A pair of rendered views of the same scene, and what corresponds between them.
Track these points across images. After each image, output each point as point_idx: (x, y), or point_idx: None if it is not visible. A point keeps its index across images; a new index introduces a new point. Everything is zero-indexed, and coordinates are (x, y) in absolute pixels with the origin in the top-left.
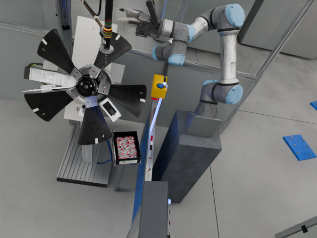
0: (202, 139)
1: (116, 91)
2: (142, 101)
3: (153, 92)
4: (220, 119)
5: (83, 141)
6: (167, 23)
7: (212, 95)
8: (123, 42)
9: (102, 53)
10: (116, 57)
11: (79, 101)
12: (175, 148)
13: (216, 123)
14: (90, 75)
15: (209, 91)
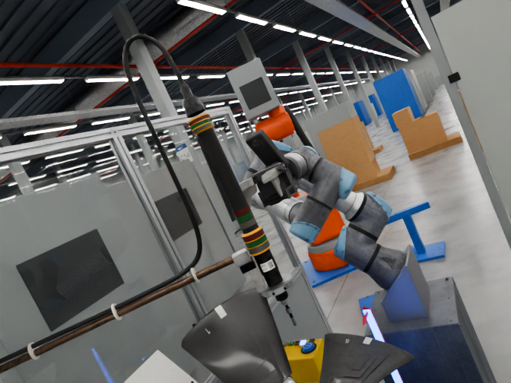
0: (436, 298)
1: (344, 379)
2: (371, 341)
3: (319, 367)
4: (408, 245)
5: None
6: (290, 154)
7: (369, 233)
8: (239, 301)
9: (240, 365)
10: (273, 324)
11: None
12: (461, 345)
13: (412, 254)
14: None
15: (361, 238)
